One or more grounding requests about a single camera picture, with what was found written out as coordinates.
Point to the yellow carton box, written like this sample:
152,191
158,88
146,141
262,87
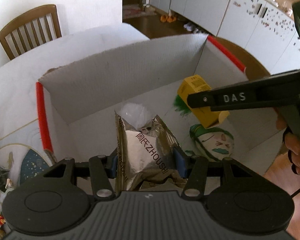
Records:
190,87

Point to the green white face-print pouch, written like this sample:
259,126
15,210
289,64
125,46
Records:
210,140

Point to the white wooden cabinet unit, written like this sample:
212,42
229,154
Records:
202,2

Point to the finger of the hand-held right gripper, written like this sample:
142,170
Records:
240,96

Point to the silver foil packet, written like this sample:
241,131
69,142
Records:
140,155

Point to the pair of beige slippers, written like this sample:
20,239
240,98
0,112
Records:
148,8

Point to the pair of white shoes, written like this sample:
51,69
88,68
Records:
192,28

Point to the green tassel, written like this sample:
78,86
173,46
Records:
180,106

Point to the wooden slat-back chair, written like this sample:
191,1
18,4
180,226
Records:
27,15

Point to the orange slipper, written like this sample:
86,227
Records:
172,18
164,18

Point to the red cardboard box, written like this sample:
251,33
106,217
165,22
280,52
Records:
115,67

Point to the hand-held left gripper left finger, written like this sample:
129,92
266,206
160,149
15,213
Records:
113,166

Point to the person's right hand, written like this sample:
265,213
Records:
296,152

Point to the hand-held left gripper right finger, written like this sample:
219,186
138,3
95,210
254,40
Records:
179,163

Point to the patterned door rug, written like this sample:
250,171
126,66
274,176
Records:
133,12

